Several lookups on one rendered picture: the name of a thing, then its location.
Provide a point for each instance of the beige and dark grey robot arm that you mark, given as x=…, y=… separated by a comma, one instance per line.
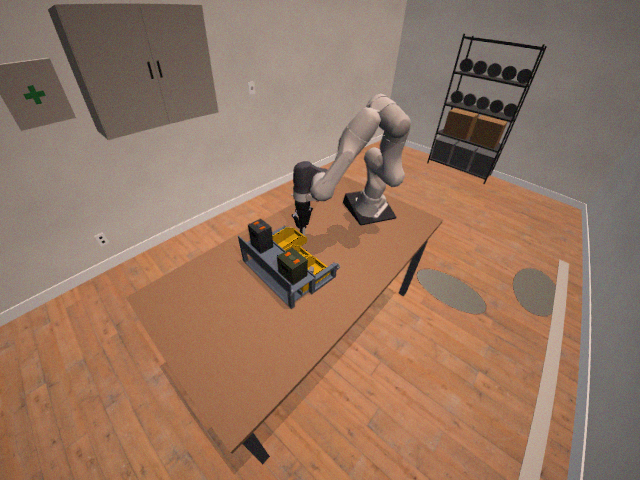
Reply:
x=354, y=138

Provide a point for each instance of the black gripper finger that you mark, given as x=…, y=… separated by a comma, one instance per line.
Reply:
x=307, y=217
x=299, y=222

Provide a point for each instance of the dark grey metal shelf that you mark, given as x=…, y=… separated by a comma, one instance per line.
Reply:
x=268, y=261

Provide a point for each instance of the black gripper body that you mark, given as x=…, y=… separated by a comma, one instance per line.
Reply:
x=301, y=206

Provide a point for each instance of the yellow bin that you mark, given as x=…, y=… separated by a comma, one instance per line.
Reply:
x=284, y=238
x=300, y=250
x=318, y=267

